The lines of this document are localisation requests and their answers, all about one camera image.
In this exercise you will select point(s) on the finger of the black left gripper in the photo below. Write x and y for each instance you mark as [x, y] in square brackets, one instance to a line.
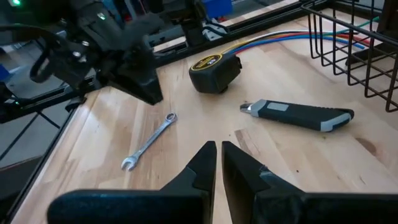
[140, 84]
[143, 29]

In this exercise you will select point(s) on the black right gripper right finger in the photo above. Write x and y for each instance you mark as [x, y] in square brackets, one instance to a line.
[295, 208]

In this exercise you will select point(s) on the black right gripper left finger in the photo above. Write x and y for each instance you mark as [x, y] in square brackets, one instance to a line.
[133, 207]

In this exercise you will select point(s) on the silver combination wrench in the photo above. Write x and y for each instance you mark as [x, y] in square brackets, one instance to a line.
[149, 141]

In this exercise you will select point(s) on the yellow black tape measure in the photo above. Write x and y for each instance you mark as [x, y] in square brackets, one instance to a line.
[214, 76]

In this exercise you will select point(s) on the black grey utility knife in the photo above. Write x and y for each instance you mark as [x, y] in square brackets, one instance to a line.
[298, 115]

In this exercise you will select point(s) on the silver mounting plate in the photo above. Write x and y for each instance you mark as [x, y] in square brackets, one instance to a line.
[213, 32]

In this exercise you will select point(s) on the blue plastic bin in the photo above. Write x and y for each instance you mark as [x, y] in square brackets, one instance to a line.
[217, 7]

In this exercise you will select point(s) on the black floor mat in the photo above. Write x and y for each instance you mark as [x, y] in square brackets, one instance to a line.
[15, 183]

